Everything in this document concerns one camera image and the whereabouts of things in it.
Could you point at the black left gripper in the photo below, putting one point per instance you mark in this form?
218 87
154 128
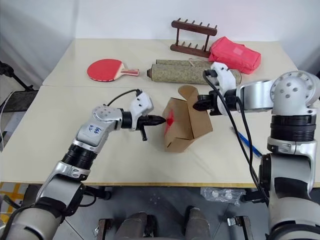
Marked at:
143 122

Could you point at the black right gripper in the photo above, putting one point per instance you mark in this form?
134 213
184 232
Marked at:
215 105

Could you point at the red sealing tape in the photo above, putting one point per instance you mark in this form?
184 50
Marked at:
170 120

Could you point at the brown cardboard box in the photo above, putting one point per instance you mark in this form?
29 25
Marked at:
197 120

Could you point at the blue pen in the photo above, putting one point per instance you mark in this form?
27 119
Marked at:
255 149

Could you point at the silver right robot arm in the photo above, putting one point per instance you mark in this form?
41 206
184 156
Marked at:
287 100

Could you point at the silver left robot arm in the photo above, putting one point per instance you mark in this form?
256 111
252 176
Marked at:
90 130

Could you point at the thick patterned rolled scroll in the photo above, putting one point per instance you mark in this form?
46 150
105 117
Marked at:
180 73

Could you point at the dark wooden peg rack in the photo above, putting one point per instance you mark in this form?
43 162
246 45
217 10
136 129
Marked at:
191 47

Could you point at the pink fabric pouch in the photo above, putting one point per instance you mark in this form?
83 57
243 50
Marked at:
235 53

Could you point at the red table tennis paddle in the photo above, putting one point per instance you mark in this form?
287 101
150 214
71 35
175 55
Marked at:
103 70

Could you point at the clear plastic bag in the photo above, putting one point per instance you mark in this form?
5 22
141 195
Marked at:
225 193

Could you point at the dark rounded shape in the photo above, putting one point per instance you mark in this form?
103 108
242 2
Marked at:
133 227
197 223

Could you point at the black side platform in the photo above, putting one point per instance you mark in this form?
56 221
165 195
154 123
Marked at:
17 101

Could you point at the black tripod stand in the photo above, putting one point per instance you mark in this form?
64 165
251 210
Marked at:
15 77

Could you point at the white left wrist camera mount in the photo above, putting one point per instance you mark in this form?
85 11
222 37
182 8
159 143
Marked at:
142 102

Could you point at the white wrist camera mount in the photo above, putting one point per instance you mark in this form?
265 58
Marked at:
142 102
226 77

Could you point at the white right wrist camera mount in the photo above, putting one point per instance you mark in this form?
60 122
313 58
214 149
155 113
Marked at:
226 77

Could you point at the black table leg frame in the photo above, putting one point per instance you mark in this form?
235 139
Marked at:
98 192
252 196

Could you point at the dark metal floor bracket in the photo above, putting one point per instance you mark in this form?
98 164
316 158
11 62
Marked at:
103 230
241 226

